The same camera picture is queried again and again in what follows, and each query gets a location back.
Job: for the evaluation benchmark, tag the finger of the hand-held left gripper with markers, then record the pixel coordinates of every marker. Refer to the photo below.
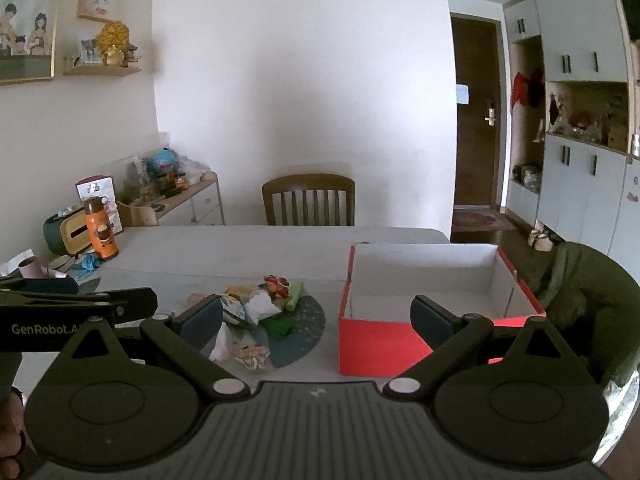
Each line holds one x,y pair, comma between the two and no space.
140,300
50,286

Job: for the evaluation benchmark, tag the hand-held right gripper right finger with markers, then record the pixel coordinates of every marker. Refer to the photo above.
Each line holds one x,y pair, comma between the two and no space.
430,320

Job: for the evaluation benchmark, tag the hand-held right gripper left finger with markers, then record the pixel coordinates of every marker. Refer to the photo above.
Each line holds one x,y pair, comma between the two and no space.
202,317

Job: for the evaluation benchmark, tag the clear plastic snack bag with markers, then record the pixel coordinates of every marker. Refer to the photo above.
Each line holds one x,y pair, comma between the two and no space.
250,355

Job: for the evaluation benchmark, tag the red cardboard box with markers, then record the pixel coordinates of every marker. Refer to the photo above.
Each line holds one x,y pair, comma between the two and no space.
370,345

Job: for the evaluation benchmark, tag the person's left hand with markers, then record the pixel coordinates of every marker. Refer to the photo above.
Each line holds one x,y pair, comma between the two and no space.
11,425

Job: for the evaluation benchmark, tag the pink paper roll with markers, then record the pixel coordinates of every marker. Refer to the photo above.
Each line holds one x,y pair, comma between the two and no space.
31,266

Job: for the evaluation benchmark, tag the green yellow tissue box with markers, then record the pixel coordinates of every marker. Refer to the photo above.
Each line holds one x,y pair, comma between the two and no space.
65,235

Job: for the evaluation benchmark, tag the white crumpled paper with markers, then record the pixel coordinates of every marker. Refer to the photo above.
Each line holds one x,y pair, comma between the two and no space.
260,305

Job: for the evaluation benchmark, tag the orange bottle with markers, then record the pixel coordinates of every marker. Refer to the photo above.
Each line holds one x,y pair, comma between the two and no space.
102,232

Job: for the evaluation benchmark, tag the green cloth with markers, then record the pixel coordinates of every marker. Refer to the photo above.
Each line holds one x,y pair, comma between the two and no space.
277,325

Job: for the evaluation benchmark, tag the wooden holder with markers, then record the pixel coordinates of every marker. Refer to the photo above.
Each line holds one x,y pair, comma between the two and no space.
137,215

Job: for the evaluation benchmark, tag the light green tube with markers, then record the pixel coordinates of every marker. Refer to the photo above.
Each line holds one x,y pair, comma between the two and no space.
295,295

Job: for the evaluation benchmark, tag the red white card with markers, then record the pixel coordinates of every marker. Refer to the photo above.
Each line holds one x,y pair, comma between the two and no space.
97,187

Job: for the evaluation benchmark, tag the white side cabinet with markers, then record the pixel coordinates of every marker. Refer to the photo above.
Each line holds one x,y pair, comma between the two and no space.
200,207

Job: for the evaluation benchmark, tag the red door mat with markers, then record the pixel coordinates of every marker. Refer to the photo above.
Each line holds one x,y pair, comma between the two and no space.
480,220

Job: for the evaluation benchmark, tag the beige slipper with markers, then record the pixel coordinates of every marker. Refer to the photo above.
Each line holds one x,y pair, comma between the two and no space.
544,243
533,238

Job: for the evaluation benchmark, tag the green jacket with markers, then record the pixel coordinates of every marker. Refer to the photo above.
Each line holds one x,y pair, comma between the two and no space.
585,300

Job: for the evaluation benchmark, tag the wooden chair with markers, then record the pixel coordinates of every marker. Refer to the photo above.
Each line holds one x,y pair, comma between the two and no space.
307,182

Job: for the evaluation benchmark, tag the brown wooden door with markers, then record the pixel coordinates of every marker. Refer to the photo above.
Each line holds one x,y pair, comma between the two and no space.
475,150

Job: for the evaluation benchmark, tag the light patterned seat cover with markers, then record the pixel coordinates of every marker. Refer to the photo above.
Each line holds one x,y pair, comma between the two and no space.
620,410

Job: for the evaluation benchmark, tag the white paper notice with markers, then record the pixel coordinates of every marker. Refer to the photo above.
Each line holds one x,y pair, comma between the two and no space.
462,94

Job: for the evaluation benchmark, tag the small photo card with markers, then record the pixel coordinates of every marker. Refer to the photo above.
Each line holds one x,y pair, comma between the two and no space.
87,51

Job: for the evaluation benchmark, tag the red hanging clothing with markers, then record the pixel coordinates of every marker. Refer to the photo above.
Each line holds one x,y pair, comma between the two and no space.
522,87

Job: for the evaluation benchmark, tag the gold ornament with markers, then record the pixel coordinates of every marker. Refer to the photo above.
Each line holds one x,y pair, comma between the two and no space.
112,40

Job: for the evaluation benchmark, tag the white plastic bottle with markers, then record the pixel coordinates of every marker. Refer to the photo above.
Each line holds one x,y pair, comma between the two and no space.
634,146

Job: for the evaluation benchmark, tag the wooden wall shelf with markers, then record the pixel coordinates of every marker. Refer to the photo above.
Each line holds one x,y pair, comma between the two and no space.
100,72

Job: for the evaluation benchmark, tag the wall poster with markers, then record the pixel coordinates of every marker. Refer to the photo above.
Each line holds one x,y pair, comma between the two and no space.
25,20

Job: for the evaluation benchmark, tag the pale blue wall cabinet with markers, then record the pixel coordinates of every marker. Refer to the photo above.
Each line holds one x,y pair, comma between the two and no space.
580,20

